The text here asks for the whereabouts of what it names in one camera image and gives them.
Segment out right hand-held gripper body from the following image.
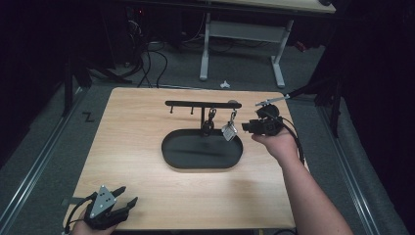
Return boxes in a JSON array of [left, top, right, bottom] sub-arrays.
[[254, 94, 291, 137]]

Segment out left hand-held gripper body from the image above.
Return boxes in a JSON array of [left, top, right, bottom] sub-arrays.
[[83, 184, 130, 231]]

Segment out silver car key fob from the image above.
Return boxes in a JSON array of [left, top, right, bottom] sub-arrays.
[[221, 110, 239, 142]]

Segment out black car key fob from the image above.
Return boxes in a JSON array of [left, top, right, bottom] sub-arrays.
[[201, 108, 217, 136]]

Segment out black key rack with tray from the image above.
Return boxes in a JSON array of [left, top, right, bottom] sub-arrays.
[[161, 99, 245, 170]]

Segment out person's right hand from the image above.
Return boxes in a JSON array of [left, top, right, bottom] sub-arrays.
[[251, 127, 300, 168]]

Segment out person's left hand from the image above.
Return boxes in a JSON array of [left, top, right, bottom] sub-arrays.
[[69, 210, 119, 235]]

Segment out grey tape strip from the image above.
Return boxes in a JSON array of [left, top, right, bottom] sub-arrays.
[[61, 197, 82, 207]]

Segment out black metal stand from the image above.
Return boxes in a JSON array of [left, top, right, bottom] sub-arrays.
[[283, 76, 345, 138], [61, 58, 93, 118]]

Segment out white metal desk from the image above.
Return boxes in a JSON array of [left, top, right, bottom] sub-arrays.
[[199, 0, 337, 90]]

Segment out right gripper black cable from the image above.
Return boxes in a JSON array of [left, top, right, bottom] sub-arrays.
[[260, 110, 306, 165]]

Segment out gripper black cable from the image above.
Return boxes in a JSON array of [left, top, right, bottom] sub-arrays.
[[63, 191, 99, 235], [260, 110, 306, 165]]

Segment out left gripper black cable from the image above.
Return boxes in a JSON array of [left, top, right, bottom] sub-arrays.
[[63, 191, 99, 235]]

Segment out metal floor rail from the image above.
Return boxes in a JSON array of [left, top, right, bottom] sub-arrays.
[[316, 105, 382, 235], [0, 87, 88, 227]]

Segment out black floor cables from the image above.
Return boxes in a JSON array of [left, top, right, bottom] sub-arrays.
[[125, 6, 169, 89]]

